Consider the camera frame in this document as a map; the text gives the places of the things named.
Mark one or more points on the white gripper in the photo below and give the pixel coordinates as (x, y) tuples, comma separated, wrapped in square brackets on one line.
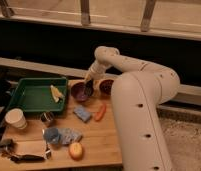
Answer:
[(96, 71)]

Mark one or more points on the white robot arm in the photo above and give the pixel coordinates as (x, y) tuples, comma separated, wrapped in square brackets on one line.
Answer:
[(135, 95)]

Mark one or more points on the purple bowl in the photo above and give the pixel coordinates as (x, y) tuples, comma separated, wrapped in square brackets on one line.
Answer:
[(78, 92)]

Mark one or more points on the brown bowl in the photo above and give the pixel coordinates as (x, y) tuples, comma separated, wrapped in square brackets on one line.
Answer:
[(105, 86)]

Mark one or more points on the blue sponge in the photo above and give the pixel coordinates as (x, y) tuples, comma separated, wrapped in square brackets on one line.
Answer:
[(82, 113)]

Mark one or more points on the orange carrot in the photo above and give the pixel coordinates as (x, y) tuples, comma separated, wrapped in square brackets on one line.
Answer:
[(99, 115)]

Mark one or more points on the small metal cup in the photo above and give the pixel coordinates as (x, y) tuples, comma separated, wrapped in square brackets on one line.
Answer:
[(47, 118)]

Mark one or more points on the green plastic tray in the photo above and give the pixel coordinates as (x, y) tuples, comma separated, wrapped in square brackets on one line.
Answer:
[(33, 95)]

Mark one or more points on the yellow apple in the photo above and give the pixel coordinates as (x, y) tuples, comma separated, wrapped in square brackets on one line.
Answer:
[(75, 150)]

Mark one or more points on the white paper cup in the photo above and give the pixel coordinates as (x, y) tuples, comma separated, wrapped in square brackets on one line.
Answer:
[(16, 118)]

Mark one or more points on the dark tool on table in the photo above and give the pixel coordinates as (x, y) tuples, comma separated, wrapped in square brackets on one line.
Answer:
[(26, 158)]

